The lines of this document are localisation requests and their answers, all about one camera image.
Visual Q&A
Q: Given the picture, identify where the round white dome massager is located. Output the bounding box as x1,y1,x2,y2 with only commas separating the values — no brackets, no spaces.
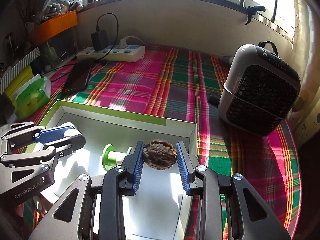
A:
60,122,81,138

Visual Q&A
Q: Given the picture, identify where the green white spool roller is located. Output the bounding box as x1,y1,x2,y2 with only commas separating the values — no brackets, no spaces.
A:
101,144,133,171

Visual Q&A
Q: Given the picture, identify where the brown walnut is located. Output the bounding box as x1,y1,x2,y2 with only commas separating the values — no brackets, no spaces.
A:
143,139,177,170

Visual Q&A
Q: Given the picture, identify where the green tissue pack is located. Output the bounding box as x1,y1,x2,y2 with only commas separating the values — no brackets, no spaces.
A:
12,74,51,120

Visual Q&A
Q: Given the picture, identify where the striped white box lid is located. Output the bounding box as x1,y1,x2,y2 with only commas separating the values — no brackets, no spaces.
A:
1,47,41,94

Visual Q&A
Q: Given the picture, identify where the yellow box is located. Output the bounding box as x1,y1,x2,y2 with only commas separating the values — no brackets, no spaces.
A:
4,65,34,100

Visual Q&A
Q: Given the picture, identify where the black smartphone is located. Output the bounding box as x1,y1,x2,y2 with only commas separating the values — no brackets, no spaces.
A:
61,58,95,98

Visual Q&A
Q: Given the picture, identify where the white green cardboard box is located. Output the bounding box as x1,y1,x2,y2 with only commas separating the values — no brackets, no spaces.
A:
39,100,197,239

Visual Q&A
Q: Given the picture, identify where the black charger adapter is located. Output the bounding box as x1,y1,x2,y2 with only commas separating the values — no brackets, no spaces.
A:
91,26,108,51

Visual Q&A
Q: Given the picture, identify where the white power strip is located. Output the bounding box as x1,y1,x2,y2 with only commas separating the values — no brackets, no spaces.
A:
76,45,145,62

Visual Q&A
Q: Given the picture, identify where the orange box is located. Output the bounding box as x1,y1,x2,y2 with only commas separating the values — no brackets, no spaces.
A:
29,11,78,46

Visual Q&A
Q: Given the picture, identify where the white plug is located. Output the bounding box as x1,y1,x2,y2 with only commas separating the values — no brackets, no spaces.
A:
117,35,146,49

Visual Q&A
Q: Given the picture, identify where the grey black mini heater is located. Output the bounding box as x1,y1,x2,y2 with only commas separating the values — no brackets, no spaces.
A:
218,44,300,137

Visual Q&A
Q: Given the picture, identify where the plaid pink green cloth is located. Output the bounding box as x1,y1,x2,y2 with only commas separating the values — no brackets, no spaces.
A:
22,45,302,240

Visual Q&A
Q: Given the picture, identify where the plastic bags pile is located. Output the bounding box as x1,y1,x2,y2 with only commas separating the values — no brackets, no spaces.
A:
37,0,84,21

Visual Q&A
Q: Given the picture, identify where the black charger cable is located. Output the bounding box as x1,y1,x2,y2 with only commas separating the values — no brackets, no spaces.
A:
95,12,119,61

